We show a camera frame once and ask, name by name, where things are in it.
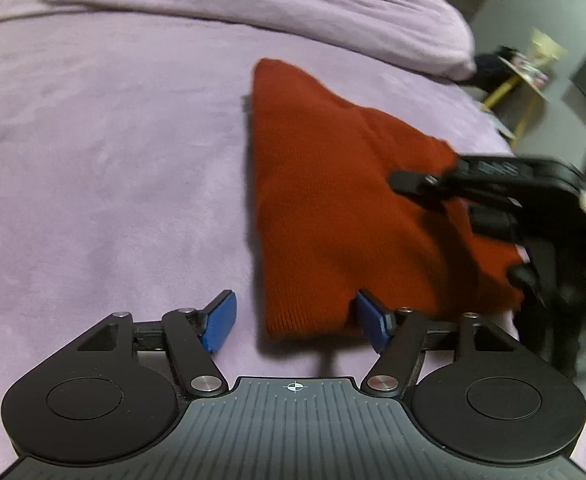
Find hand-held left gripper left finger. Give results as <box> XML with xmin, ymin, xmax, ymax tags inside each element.
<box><xmin>76</xmin><ymin>289</ymin><xmax>238</xmax><ymax>399</ymax></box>

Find yellow-legged side table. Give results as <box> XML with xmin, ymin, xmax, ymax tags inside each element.
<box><xmin>480</xmin><ymin>29</ymin><xmax>570</xmax><ymax>142</ymax></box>

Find red knitted cardigan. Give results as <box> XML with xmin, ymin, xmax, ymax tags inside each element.
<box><xmin>249</xmin><ymin>57</ymin><xmax>530</xmax><ymax>345</ymax></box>

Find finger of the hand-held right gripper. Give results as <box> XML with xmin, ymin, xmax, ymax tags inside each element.
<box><xmin>467</xmin><ymin>204</ymin><xmax>520</xmax><ymax>245</ymax></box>
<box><xmin>387</xmin><ymin>157</ymin><xmax>468</xmax><ymax>207</ymax></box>

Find purple duvet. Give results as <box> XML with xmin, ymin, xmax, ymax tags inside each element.
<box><xmin>0</xmin><ymin>0</ymin><xmax>478</xmax><ymax>82</ymax></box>

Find person's right hand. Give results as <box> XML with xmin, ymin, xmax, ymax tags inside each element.
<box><xmin>506</xmin><ymin>242</ymin><xmax>586</xmax><ymax>376</ymax></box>

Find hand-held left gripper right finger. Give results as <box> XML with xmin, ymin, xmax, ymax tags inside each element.
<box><xmin>355</xmin><ymin>288</ymin><xmax>522</xmax><ymax>401</ymax></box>

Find purple fleece blanket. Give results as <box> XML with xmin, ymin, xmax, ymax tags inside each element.
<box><xmin>0</xmin><ymin>15</ymin><xmax>586</xmax><ymax>480</ymax></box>

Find dark cloth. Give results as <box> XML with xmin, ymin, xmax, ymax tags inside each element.
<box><xmin>472</xmin><ymin>46</ymin><xmax>520</xmax><ymax>92</ymax></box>

